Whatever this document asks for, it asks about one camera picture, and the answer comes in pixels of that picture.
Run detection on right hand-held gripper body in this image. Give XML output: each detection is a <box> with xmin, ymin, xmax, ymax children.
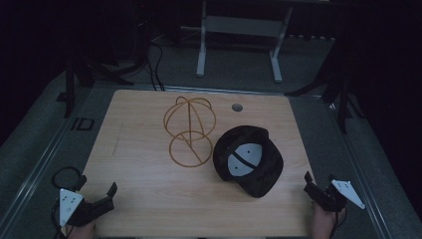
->
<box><xmin>303</xmin><ymin>178</ymin><xmax>366</xmax><ymax>213</ymax></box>

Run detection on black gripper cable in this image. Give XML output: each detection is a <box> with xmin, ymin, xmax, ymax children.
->
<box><xmin>50</xmin><ymin>165</ymin><xmax>83</xmax><ymax>239</ymax></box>
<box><xmin>329</xmin><ymin>208</ymin><xmax>348</xmax><ymax>239</ymax></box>

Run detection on person's right hand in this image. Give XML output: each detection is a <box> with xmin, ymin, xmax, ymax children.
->
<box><xmin>310</xmin><ymin>200</ymin><xmax>347</xmax><ymax>239</ymax></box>

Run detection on black tripod stand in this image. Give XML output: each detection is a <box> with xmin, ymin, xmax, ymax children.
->
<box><xmin>284</xmin><ymin>46</ymin><xmax>366</xmax><ymax>135</ymax></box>
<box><xmin>63</xmin><ymin>56</ymin><xmax>135</xmax><ymax>120</ymax></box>

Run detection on black rectangular floor bracket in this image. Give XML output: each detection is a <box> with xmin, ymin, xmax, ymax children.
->
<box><xmin>70</xmin><ymin>117</ymin><xmax>96</xmax><ymax>132</ymax></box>

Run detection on gold wire hat stand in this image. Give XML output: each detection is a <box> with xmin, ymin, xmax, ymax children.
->
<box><xmin>162</xmin><ymin>96</ymin><xmax>218</xmax><ymax>168</ymax></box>

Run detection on black floor cables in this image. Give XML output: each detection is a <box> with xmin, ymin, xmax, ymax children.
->
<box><xmin>144</xmin><ymin>36</ymin><xmax>167</xmax><ymax>92</ymax></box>

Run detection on white metal table frame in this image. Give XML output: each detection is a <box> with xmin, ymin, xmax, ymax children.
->
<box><xmin>195</xmin><ymin>0</ymin><xmax>295</xmax><ymax>84</ymax></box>

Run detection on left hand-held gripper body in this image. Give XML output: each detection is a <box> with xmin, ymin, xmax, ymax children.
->
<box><xmin>58</xmin><ymin>187</ymin><xmax>115</xmax><ymax>228</ymax></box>

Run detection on black baseball cap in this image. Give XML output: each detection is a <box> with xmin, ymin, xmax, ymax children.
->
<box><xmin>212</xmin><ymin>124</ymin><xmax>285</xmax><ymax>199</ymax></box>

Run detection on person's left hand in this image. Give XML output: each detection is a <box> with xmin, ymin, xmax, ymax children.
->
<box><xmin>66</xmin><ymin>221</ymin><xmax>98</xmax><ymax>239</ymax></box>

